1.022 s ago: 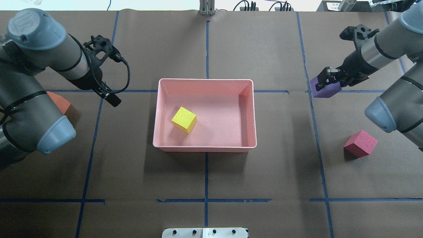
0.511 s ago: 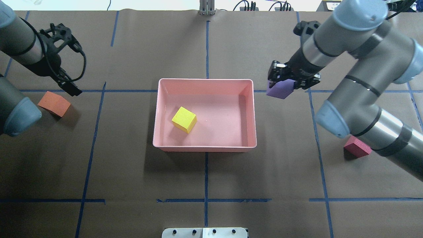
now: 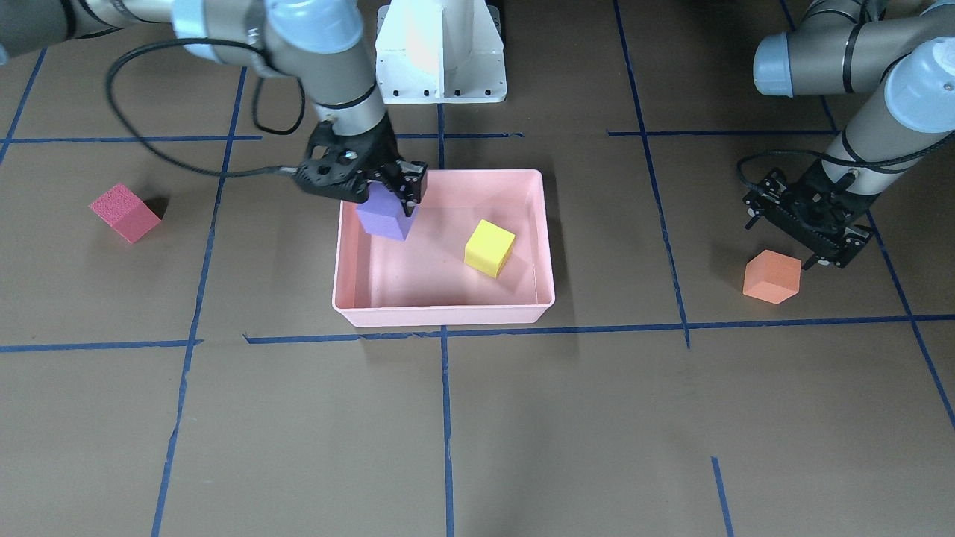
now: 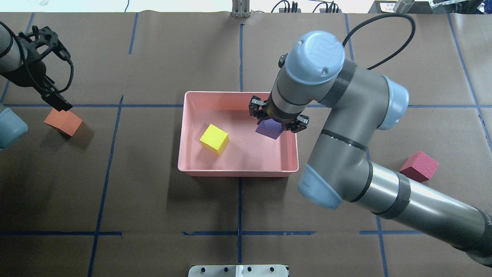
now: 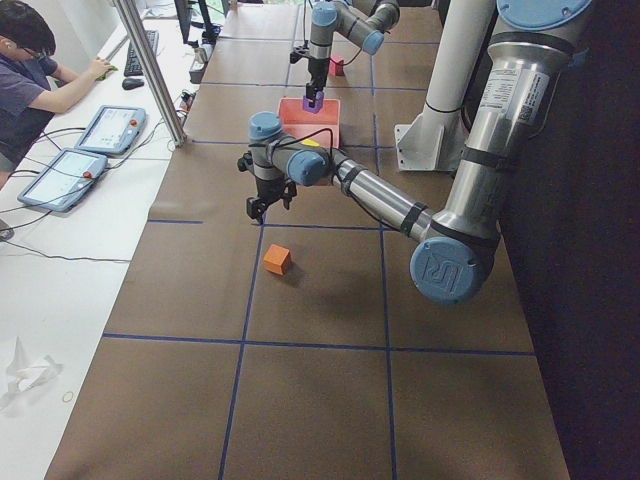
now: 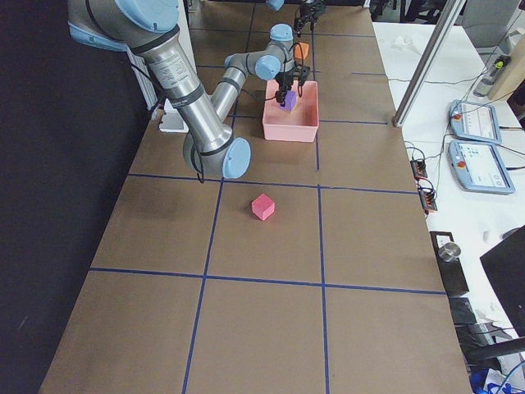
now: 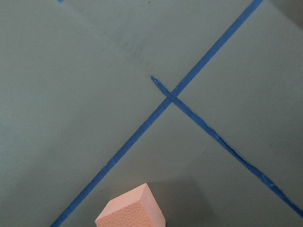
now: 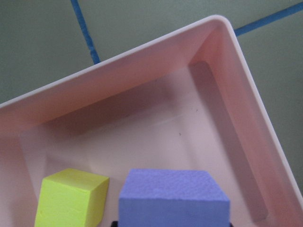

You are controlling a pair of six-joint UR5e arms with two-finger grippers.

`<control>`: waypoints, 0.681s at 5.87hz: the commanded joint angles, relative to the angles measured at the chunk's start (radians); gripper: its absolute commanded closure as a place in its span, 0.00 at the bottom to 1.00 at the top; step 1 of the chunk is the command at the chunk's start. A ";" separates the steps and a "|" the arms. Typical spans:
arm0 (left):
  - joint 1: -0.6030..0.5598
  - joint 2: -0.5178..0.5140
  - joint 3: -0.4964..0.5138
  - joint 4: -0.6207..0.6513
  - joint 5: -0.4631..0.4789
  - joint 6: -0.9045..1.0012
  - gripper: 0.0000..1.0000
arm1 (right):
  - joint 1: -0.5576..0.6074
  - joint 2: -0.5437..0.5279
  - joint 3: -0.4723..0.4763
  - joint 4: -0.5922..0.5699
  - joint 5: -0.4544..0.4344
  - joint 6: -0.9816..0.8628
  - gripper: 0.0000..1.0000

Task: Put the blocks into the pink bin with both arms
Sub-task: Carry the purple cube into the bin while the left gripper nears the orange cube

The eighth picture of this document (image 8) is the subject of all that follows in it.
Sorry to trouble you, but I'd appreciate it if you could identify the purple foam block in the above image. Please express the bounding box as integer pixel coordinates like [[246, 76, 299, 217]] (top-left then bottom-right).
[[118, 169, 231, 227]]

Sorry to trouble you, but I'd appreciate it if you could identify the pink plastic bin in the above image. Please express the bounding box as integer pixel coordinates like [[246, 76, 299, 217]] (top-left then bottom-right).
[[0, 15, 303, 227]]

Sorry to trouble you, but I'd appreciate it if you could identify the yellow foam block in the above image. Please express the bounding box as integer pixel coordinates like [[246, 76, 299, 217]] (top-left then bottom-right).
[[35, 168, 109, 227]]

